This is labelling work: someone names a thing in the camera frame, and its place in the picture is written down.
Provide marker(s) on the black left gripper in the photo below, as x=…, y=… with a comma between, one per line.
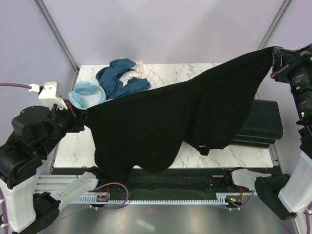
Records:
x=78, y=115

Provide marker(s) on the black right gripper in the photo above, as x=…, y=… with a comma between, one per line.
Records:
x=285, y=61

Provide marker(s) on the blue t shirt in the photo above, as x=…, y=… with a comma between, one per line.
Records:
x=108, y=78

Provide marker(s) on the black and pink drawer box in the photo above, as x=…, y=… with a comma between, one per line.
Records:
x=263, y=126

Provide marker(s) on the black t shirt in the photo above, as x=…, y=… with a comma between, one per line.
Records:
x=147, y=129

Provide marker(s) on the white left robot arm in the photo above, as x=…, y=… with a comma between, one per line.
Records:
x=37, y=130

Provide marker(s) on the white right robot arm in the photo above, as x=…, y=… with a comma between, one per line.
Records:
x=290, y=193

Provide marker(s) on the white t shirt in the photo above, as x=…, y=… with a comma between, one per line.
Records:
x=139, y=71

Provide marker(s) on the light blue ring toy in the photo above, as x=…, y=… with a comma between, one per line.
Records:
x=86, y=95

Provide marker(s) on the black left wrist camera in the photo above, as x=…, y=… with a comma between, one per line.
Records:
x=50, y=96

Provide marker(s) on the aluminium frame rail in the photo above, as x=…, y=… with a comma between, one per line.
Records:
x=217, y=183

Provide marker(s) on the white slotted cable duct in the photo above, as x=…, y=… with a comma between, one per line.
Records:
x=94, y=199

